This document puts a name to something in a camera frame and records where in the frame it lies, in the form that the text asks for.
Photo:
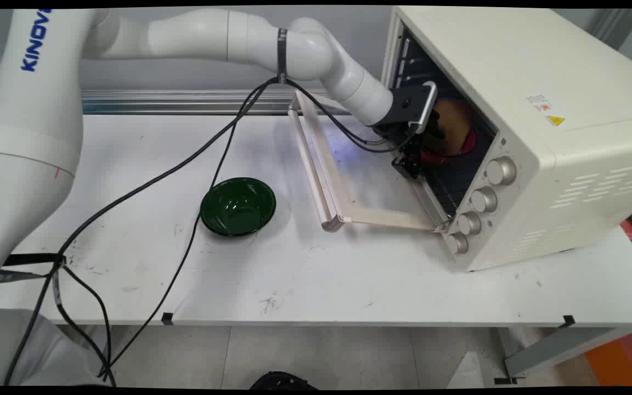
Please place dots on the white label sticker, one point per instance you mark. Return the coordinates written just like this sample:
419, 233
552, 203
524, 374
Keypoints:
539, 102

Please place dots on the yellow warning sticker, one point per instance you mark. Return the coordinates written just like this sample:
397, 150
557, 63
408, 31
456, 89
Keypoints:
555, 120

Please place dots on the black round object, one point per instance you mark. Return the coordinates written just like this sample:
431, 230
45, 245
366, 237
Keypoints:
282, 381

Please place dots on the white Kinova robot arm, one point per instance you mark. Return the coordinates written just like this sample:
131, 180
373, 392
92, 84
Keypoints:
30, 142

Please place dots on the silver oven knob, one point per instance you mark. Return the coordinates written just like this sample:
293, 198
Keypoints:
469, 223
484, 199
501, 170
457, 243

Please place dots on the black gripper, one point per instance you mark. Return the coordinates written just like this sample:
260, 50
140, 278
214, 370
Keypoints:
395, 133

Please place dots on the cream glass oven door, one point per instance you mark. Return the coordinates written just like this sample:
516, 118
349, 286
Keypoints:
327, 181

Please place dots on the brown bread loaf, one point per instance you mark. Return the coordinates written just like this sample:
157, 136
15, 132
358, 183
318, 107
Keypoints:
452, 123

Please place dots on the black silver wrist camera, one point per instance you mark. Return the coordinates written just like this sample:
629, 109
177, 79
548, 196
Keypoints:
410, 104

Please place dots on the dark green bowl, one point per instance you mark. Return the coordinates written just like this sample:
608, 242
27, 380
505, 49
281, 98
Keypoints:
237, 207

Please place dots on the aluminium rail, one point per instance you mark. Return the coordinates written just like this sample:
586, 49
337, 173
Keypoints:
184, 102

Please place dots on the cream toaster oven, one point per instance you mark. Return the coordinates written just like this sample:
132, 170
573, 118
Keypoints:
557, 164

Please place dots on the orange box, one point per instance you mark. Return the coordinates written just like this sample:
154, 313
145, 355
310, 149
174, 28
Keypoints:
620, 356

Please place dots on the grey table leg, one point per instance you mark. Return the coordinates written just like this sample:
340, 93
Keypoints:
557, 348

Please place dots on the red plate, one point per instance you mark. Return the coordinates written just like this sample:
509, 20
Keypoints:
461, 153

